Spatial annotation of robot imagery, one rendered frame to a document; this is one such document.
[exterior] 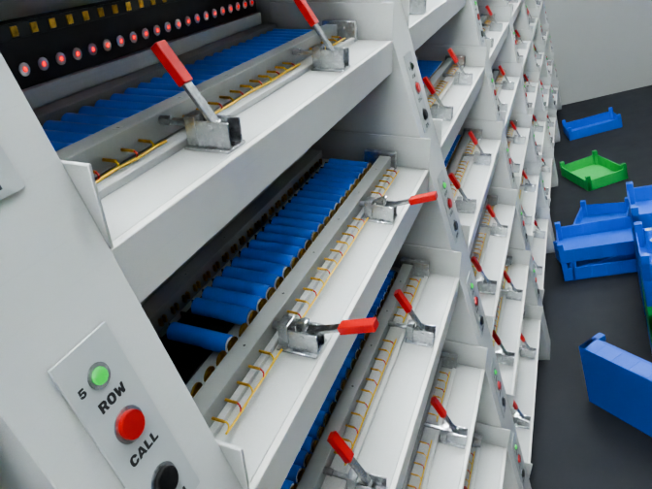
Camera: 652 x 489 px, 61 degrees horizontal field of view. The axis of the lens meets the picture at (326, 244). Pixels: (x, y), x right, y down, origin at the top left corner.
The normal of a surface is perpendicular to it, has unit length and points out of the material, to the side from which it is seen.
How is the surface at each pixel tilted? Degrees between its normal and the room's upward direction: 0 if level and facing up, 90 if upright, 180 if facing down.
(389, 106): 90
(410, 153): 90
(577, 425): 0
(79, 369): 90
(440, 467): 18
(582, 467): 0
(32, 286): 90
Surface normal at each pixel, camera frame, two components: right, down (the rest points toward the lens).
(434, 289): -0.04, -0.86
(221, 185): 0.93, 0.14
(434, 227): -0.36, 0.49
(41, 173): 0.87, -0.13
